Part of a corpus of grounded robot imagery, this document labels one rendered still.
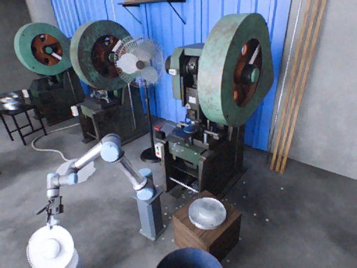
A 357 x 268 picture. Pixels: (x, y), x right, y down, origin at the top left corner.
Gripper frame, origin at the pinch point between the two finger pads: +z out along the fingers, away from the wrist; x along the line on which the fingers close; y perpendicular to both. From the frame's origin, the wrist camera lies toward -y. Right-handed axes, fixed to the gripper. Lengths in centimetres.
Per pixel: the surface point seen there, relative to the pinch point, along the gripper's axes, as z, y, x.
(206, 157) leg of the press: -36, 117, 26
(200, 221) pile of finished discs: 13, 101, 14
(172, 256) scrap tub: 28, 76, -9
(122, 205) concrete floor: -8, 33, 89
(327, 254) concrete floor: 55, 200, 26
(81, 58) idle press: -169, 7, 56
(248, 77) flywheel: -80, 146, -27
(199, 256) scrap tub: 31, 93, -9
